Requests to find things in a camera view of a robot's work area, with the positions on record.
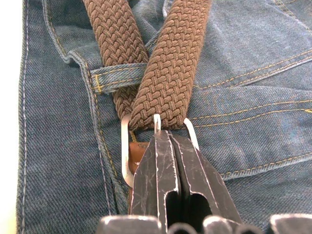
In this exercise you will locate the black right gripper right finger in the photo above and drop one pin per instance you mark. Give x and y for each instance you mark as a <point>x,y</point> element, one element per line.
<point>195,175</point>

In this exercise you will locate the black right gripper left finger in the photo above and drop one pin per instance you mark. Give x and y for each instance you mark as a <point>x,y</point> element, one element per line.
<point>150,180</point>

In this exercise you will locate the brown braided belt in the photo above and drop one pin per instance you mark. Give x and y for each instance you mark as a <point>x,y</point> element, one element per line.
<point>161,75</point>

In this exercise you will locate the blue denim shorts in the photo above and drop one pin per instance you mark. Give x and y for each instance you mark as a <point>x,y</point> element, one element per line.
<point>243,97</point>

